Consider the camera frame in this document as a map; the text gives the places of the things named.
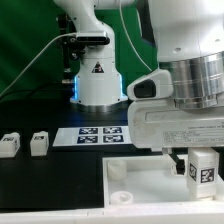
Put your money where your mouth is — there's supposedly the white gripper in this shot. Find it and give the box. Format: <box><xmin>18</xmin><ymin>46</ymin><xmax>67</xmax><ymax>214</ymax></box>
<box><xmin>127</xmin><ymin>69</ymin><xmax>224</xmax><ymax>175</ymax></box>

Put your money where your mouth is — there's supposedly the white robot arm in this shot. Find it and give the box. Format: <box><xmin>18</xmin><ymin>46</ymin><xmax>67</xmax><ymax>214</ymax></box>
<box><xmin>54</xmin><ymin>0</ymin><xmax>224</xmax><ymax>149</ymax></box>

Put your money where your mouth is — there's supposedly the white sheet with tags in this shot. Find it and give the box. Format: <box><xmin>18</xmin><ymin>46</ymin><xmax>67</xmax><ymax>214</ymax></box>
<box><xmin>53</xmin><ymin>126</ymin><xmax>131</xmax><ymax>147</ymax></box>

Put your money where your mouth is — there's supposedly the white cable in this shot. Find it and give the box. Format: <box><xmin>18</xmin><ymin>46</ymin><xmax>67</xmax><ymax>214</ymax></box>
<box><xmin>0</xmin><ymin>32</ymin><xmax>78</xmax><ymax>99</ymax></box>

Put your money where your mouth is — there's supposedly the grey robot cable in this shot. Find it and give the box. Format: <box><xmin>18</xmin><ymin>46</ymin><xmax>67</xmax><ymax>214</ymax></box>
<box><xmin>119</xmin><ymin>0</ymin><xmax>153</xmax><ymax>73</ymax></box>

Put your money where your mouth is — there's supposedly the white square tabletop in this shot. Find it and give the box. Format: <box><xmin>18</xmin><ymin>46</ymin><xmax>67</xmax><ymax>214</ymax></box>
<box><xmin>101</xmin><ymin>153</ymin><xmax>224</xmax><ymax>209</ymax></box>

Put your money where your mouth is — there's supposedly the black cable on table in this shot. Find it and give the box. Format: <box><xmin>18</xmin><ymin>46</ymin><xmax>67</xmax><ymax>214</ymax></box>
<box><xmin>0</xmin><ymin>83</ymin><xmax>74</xmax><ymax>103</ymax></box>

